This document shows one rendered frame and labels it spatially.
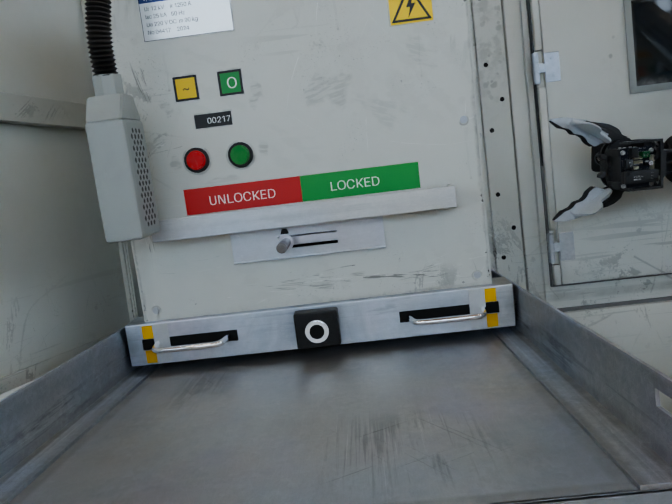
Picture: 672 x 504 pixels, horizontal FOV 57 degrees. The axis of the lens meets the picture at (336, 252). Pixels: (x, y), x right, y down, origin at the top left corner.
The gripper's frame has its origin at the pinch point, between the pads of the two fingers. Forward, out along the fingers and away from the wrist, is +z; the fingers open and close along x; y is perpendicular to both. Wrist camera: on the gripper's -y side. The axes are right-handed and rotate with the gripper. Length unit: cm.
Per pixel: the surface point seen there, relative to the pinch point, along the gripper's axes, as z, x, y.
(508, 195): 1.7, 4.5, -12.8
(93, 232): 73, 4, -15
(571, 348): 12.3, 15.7, 33.0
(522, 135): -1.4, -5.5, -13.2
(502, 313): 12.2, 17.7, 11.8
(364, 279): 30.2, 11.6, 8.4
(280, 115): 39.3, -11.5, 7.0
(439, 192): 20.1, 0.2, 13.4
